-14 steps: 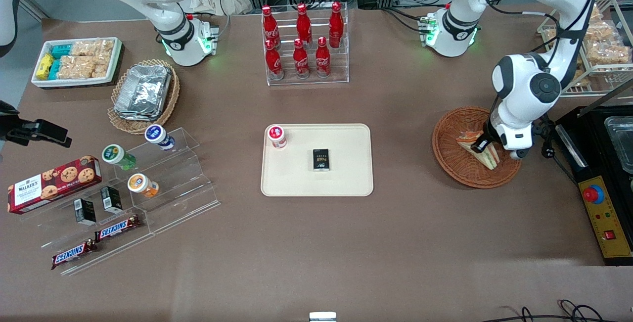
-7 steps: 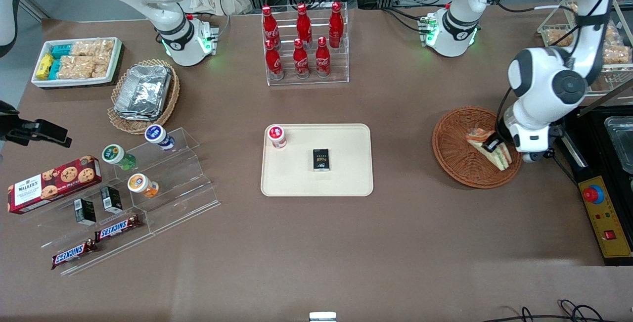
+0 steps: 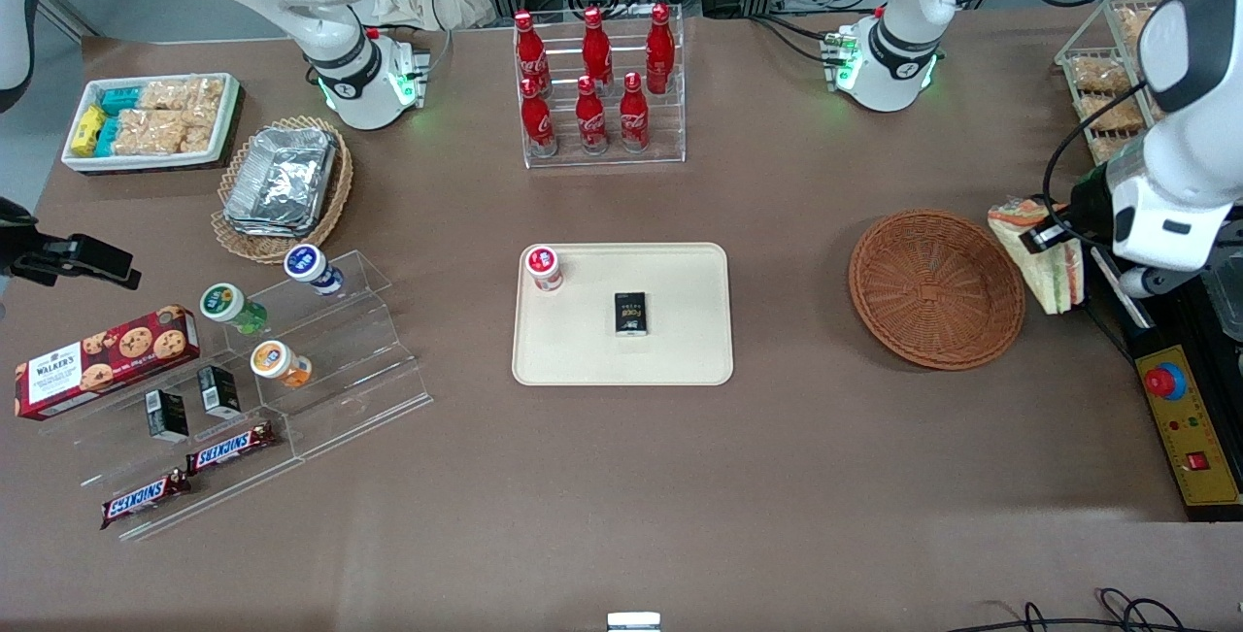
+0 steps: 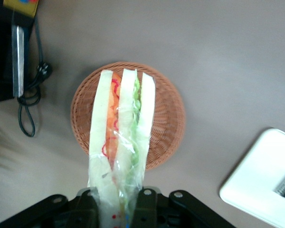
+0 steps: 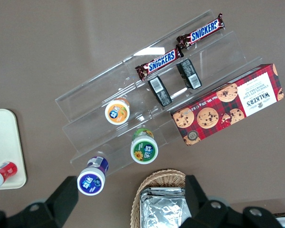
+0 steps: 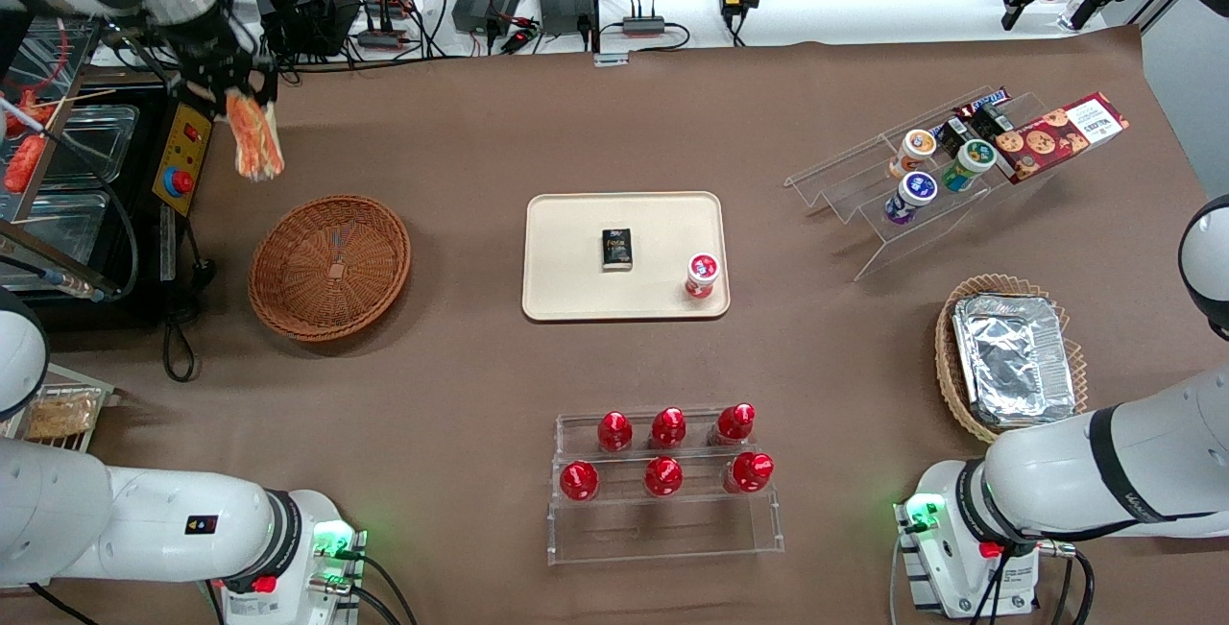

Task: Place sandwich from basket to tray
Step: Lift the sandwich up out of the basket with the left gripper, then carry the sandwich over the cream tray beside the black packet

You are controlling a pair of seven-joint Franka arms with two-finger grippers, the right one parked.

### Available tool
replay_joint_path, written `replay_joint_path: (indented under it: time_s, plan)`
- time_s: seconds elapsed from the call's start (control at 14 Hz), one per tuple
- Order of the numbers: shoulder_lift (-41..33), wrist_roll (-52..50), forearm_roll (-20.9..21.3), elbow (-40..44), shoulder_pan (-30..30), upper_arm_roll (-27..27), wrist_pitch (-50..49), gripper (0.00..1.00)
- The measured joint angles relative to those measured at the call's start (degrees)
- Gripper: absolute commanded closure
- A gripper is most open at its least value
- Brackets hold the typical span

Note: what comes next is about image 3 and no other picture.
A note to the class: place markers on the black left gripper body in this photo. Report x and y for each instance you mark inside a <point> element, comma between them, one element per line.
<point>1089,208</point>

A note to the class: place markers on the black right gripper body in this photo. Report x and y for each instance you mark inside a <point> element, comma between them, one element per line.
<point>21,251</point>

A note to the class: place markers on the triangle sandwich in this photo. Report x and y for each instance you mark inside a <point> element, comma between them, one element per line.
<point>1054,273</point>

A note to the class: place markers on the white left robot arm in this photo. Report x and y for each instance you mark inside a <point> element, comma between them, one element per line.
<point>1185,127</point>

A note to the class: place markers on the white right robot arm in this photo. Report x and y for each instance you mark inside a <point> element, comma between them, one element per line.
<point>320,11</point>

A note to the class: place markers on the white snack tray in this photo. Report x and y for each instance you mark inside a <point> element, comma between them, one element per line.
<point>146,163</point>

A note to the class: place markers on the brown wicker basket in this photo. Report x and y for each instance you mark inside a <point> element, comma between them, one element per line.
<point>937,292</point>

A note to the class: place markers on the light wicker basket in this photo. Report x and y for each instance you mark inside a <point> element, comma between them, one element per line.
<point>335,185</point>

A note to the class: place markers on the cream plastic tray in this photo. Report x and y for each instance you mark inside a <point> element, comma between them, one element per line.
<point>680,350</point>

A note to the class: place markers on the clear bag of crackers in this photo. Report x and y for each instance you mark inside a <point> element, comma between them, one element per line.
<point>1112,113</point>
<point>1109,147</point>
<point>1134,28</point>
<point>1099,74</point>

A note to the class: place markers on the red Walkers cookie box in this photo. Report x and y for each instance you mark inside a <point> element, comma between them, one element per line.
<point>97,360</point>

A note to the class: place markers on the teal snack pack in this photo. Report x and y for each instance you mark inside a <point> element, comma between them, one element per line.
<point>107,135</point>
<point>120,100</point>

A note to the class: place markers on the yellow snack pack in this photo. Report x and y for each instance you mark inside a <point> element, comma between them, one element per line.
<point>87,130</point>

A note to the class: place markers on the clear bag of brittle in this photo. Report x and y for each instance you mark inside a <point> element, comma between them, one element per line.
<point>204,93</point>
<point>151,132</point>
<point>160,94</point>
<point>201,130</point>

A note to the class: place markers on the green lid gum jar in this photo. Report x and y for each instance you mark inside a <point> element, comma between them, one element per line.
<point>228,307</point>

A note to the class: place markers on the small black barcode box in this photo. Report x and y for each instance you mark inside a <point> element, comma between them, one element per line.
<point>167,416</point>
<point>219,391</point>

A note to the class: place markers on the stack of foil containers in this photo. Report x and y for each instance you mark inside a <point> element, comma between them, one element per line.
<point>282,181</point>

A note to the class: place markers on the orange lid gum jar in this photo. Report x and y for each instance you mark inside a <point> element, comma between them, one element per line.
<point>277,362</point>

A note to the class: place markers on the blue purple gum jar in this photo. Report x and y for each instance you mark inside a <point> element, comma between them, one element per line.
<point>311,268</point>

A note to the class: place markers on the Snickers chocolate bar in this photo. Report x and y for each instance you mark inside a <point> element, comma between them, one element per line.
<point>146,499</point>
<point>231,448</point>

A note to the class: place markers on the yellow emergency stop box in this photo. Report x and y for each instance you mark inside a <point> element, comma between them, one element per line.
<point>1190,428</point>

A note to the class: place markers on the clear acrylic stepped display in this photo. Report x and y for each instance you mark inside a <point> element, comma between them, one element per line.
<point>359,360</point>

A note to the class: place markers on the clear acrylic bottle rack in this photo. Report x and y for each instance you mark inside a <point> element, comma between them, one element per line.
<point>665,122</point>

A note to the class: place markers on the black box gold print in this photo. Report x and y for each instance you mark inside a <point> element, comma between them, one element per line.
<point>631,314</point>

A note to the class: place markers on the red cola bottle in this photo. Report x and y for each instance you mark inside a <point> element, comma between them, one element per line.
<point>529,49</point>
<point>634,117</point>
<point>590,122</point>
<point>538,122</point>
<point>596,45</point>
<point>660,49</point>

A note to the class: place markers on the red gum jar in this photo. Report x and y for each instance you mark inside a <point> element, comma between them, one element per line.
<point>544,268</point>

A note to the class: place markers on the small white silver object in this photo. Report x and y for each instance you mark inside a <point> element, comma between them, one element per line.
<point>633,622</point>

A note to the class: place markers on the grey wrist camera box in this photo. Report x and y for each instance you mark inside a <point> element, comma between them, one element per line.
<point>1146,282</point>

